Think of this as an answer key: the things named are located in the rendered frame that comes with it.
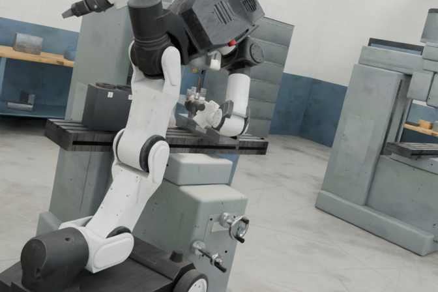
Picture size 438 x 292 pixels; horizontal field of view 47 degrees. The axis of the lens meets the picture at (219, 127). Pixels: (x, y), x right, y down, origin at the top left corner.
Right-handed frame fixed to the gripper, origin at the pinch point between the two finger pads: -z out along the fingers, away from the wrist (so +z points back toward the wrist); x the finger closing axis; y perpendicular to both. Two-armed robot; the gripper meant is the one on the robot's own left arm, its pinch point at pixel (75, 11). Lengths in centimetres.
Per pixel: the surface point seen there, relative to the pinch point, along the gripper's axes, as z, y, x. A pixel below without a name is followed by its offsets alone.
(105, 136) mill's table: -9, -53, -8
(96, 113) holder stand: -11.0, -42.2, -4.2
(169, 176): -2, -85, 12
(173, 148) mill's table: -1, -75, 22
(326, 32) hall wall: -136, -175, 802
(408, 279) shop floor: 45, -273, 167
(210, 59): 23, -43, 47
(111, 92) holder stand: -4.5, -36.9, 3.5
